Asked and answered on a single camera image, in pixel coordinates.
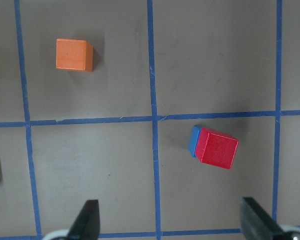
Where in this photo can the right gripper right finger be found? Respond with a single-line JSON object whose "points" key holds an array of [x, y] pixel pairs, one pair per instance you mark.
{"points": [[256, 223]]}

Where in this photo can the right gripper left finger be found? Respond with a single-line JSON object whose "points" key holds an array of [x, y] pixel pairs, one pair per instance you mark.
{"points": [[87, 224]]}

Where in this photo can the red block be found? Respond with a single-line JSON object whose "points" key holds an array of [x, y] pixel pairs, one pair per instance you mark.
{"points": [[216, 148]]}

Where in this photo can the blue block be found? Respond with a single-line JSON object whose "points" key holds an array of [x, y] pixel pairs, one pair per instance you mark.
{"points": [[195, 133]]}

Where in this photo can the orange block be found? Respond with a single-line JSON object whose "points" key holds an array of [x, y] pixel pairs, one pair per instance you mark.
{"points": [[74, 55]]}

